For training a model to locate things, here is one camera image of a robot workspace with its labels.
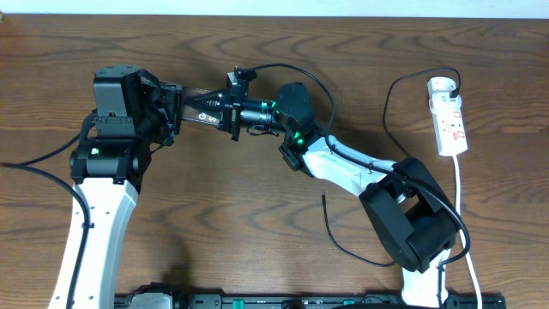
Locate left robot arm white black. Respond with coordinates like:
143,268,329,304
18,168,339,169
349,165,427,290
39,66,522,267
49,65,184,308

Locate white power strip cord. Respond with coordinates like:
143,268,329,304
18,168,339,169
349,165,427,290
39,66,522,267
452,154,484,309

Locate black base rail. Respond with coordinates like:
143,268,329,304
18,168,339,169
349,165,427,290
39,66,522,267
114,282,507,309

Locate white charger adapter plug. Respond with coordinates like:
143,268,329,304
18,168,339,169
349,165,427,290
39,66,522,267
427,76,456,97

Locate white power strip red switches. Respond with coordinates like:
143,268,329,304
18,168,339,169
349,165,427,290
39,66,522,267
429,92,468,157

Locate black charging cable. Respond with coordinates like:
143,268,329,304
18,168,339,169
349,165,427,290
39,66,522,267
321,66,462,268

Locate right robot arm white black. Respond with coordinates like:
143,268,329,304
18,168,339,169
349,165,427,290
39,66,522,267
184,68,465,308

